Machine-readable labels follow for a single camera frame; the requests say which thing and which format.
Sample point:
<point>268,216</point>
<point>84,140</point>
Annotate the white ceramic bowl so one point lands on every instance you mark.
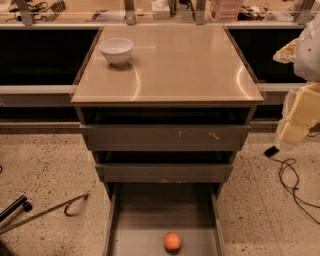
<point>117,51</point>

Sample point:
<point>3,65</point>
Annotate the black power adapter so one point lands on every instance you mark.
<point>271,151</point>

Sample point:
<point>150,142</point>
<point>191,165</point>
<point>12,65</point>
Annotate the white box on shelf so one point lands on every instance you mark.
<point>160,9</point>

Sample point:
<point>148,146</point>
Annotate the pink plastic basket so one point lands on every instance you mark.
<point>225,10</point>

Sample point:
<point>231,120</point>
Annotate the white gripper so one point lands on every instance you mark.
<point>308,55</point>

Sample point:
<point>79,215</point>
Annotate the top grey drawer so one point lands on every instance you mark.
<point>164,137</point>

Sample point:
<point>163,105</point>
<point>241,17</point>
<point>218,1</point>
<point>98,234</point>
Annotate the bottom grey open drawer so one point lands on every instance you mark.
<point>141,214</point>

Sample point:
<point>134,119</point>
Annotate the black tripod leg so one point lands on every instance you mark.
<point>22,201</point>

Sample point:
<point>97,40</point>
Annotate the middle grey drawer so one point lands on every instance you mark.
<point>164,173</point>

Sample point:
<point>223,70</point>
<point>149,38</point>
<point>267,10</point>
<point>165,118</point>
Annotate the metal hook rod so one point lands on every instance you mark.
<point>65,205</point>

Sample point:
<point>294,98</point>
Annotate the grey drawer cabinet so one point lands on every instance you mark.
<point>178,75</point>

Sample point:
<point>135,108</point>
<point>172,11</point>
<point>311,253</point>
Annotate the orange fruit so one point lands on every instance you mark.
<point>172,241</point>

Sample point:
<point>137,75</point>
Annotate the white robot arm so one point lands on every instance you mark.
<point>301,110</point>

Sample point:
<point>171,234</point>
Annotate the black coiled device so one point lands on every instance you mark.
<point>52,12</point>

